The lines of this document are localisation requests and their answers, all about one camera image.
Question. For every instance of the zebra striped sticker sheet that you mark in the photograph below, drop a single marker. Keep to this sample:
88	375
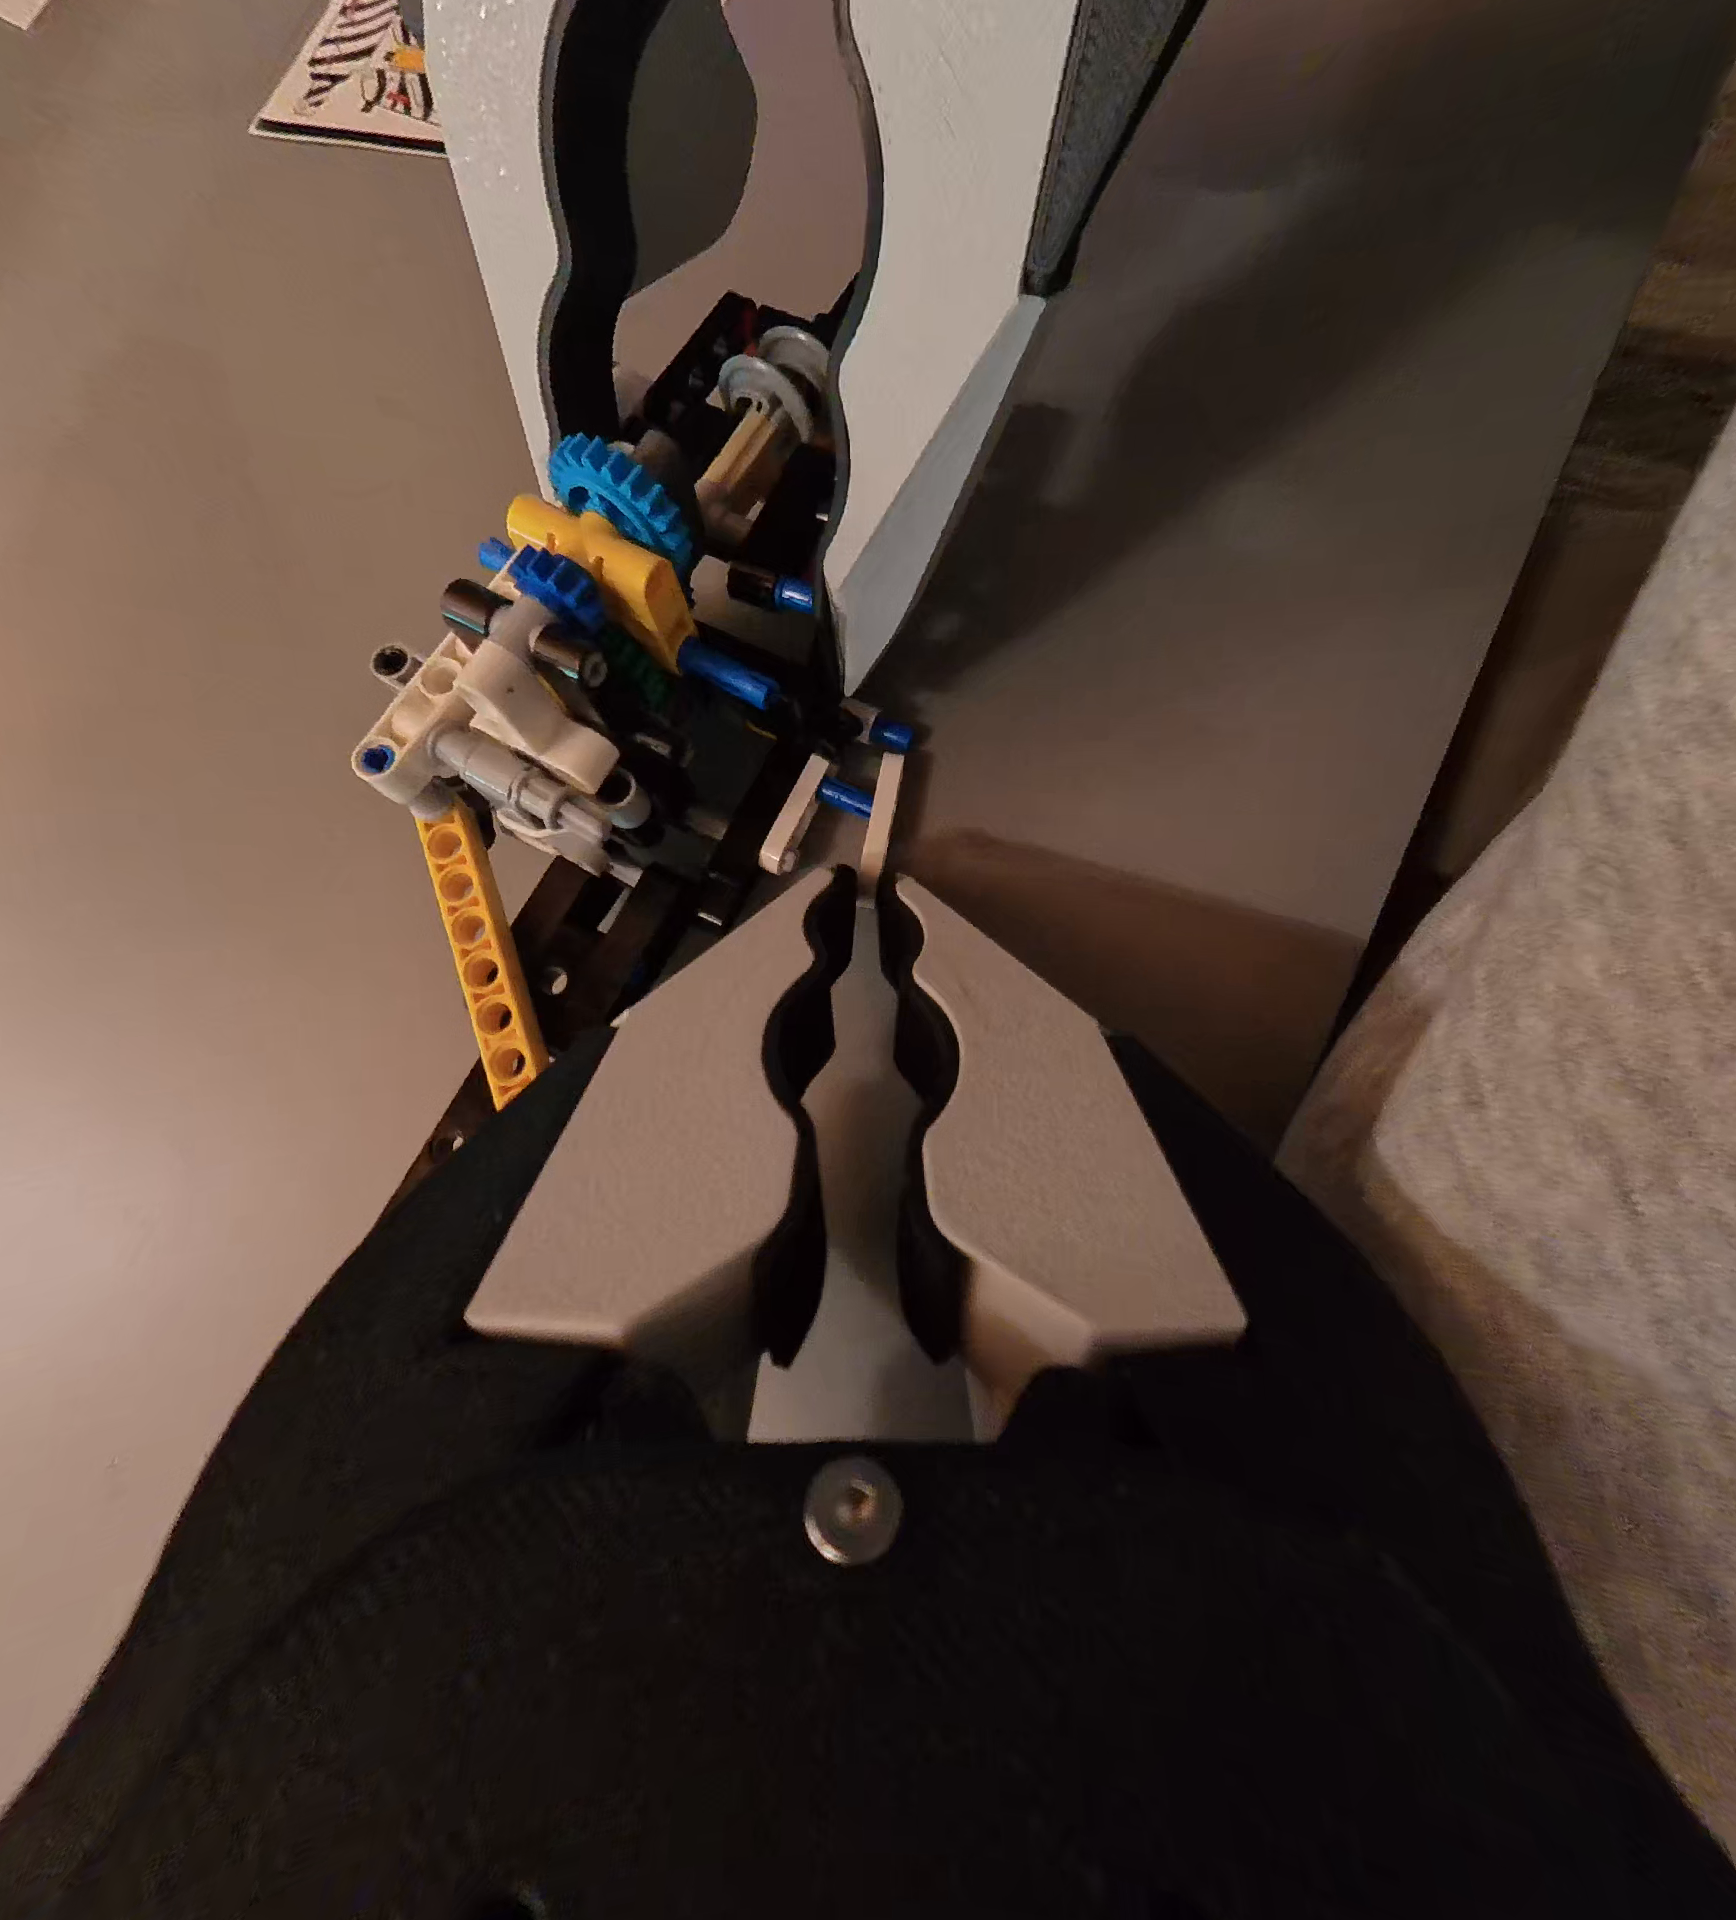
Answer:
359	74

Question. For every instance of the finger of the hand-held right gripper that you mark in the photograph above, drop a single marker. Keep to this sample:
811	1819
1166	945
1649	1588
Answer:
500	151
959	181

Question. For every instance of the lego vehicle chassis assembly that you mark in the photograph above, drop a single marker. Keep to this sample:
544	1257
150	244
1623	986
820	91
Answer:
582	601

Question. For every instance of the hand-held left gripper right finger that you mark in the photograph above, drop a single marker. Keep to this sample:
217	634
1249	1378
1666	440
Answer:
1062	1200

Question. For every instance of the small white lego beam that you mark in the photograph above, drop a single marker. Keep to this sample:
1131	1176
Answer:
792	811
883	824

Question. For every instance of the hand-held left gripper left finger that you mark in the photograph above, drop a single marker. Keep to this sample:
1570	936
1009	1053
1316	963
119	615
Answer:
658	1200

